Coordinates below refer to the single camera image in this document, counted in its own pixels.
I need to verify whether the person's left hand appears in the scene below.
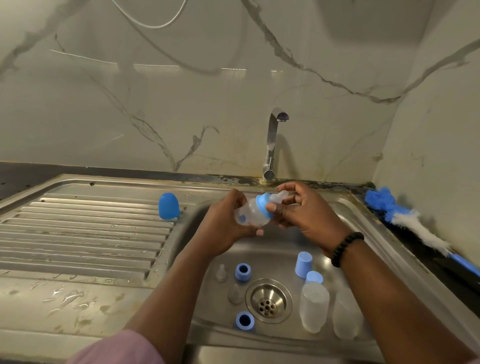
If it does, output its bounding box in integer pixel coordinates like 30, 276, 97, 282
187, 188, 265, 258

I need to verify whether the person's right hand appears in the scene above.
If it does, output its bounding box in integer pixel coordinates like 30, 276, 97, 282
265, 180, 354, 255

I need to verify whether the cartoon print baby bottle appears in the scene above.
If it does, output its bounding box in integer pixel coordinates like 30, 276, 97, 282
233, 189, 290, 228

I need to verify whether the dark blue dome cap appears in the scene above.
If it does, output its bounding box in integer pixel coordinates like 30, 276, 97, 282
157, 192, 182, 222

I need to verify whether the blue and white bottle brush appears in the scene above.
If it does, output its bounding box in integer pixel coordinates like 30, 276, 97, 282
364, 186, 480, 277

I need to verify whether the translucent bottle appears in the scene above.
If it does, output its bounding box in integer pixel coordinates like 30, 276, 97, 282
331, 288, 366, 342
299, 281, 331, 335

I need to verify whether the translucent bottle front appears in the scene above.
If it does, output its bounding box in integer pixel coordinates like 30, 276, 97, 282
331, 288, 366, 342

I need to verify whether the person's left forearm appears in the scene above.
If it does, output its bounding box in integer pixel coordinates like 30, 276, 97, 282
123, 243, 222, 364

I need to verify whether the chrome sink faucet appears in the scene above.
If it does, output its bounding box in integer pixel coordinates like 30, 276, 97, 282
261, 109, 291, 183

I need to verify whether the metal sink drain strainer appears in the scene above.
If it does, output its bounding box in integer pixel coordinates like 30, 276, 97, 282
244, 278, 294, 325

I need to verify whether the stainless steel sink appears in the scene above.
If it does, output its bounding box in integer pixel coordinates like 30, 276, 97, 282
0, 174, 480, 364

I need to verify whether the pink shirt sleeve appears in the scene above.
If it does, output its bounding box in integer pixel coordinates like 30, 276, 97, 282
66, 329, 166, 364

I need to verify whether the black bead bracelet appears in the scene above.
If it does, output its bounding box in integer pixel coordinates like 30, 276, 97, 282
330, 231, 366, 269

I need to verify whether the white cable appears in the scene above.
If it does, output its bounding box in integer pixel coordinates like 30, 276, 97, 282
111, 0, 189, 30

